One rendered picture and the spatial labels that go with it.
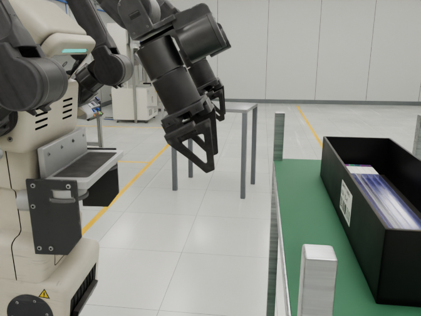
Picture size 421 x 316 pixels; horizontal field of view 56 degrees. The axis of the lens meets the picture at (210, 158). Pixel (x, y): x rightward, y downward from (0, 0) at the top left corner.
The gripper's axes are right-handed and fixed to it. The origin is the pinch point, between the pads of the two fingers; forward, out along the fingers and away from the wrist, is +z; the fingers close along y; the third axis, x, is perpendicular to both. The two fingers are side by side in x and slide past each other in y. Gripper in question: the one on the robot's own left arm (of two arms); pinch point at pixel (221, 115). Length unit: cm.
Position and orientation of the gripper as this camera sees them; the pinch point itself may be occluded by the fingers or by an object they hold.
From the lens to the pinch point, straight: 104.6
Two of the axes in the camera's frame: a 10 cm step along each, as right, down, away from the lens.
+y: 0.6, -2.5, 9.6
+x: -9.0, 4.1, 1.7
